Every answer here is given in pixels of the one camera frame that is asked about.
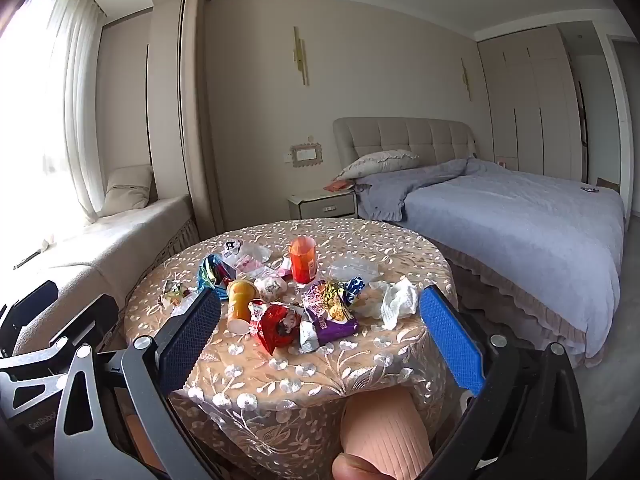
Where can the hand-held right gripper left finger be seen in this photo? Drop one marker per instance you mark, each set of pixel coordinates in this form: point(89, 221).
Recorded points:
point(190, 335)

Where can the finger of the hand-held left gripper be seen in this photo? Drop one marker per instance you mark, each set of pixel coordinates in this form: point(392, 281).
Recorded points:
point(95, 317)
point(35, 302)

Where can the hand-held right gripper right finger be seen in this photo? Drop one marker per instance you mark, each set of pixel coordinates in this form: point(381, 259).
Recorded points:
point(450, 340)

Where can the green and white snack packet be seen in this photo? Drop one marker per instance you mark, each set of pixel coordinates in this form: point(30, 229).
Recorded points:
point(175, 294)

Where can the blue foil snack packet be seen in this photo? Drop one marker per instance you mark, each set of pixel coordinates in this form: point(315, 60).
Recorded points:
point(214, 272)

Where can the orange plastic cup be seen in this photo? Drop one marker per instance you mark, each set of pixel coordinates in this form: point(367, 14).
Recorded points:
point(303, 262)

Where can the person's right hand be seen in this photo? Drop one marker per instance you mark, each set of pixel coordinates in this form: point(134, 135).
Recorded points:
point(362, 469)

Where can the yellow plastic cup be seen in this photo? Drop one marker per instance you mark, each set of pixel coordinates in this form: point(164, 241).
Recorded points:
point(240, 302)

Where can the crumpled white tissue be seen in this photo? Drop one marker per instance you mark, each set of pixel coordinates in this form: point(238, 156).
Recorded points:
point(397, 302)

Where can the red foil wrapper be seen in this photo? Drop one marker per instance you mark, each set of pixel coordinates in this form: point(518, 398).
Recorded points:
point(272, 327)

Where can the ruffled bed skirt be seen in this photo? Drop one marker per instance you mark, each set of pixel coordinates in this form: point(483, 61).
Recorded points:
point(530, 317)

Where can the beige window seat cushion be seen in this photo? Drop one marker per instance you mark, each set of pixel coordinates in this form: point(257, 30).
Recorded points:
point(125, 240)

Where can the pink and white wrapper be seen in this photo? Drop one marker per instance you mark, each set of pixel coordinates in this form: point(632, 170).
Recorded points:
point(249, 265)

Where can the white crumpled wrapper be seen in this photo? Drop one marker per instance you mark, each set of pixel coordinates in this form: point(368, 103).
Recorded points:
point(271, 288)

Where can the panda print packet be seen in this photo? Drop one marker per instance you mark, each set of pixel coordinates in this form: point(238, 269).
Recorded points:
point(230, 248)

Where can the blue and white wrapper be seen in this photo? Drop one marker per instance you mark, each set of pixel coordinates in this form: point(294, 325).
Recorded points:
point(356, 289)

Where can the white plastic wrapper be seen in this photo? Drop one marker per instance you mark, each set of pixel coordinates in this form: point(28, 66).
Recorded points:
point(258, 251)

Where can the pink slipper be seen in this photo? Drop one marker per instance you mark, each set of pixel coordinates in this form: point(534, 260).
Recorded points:
point(385, 430)

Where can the purple snack packet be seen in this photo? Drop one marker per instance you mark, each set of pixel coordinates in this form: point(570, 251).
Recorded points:
point(335, 330)

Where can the floral beige curtain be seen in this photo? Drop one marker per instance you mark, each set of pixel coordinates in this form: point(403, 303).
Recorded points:
point(300, 375)

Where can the clear plastic bag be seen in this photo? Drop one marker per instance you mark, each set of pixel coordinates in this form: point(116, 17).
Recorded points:
point(354, 266)

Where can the gold foil wrapper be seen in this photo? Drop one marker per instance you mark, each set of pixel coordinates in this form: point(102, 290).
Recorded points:
point(334, 300)

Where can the bed with white quilt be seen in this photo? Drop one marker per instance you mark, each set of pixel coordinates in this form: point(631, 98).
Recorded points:
point(510, 230)

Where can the cream throw pillow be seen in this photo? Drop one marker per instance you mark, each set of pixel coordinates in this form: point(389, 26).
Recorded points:
point(129, 187)

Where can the grey nightstand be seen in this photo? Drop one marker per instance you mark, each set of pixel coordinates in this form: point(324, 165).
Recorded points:
point(325, 206)

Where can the frilled bed pillow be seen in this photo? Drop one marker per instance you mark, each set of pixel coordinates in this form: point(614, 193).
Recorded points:
point(380, 164)

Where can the orange book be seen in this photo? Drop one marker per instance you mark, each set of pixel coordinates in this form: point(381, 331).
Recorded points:
point(337, 186)

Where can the sheer white curtain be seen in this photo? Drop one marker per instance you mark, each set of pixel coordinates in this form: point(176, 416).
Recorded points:
point(65, 110)

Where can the beige tufted headboard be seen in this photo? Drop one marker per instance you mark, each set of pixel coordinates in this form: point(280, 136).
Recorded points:
point(400, 137)

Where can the brown cardboard box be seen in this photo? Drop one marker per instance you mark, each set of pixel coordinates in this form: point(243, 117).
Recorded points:
point(607, 185)

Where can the beige wardrobe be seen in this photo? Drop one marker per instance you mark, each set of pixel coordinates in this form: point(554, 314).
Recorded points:
point(530, 105)

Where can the framed wall switch panel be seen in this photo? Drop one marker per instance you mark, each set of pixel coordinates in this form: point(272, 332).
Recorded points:
point(306, 155)

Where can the gold wall lamp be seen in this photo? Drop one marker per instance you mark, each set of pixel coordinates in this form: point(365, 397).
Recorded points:
point(301, 55)
point(466, 80)

